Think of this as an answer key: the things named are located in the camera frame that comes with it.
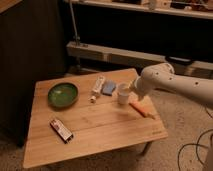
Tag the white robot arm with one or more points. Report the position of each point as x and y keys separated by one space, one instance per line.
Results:
x=162 y=76

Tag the metal shelf pole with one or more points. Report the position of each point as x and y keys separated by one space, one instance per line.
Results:
x=76 y=36

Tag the white ceramic cup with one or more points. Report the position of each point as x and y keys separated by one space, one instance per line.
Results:
x=123 y=93

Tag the wooden table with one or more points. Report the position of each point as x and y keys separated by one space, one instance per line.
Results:
x=98 y=127

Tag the orange carrot toy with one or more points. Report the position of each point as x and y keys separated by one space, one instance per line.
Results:
x=137 y=106

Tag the green ceramic bowl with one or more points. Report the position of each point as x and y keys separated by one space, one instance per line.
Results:
x=62 y=95

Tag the blue sponge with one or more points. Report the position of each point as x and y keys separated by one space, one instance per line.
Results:
x=108 y=88

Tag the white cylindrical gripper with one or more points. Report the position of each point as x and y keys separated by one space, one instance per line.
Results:
x=138 y=88

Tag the small white die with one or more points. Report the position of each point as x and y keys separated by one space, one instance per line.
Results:
x=93 y=99

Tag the upper wooden shelf board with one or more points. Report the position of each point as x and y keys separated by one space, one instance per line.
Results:
x=187 y=8

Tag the white tube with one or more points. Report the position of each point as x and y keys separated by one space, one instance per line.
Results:
x=98 y=85

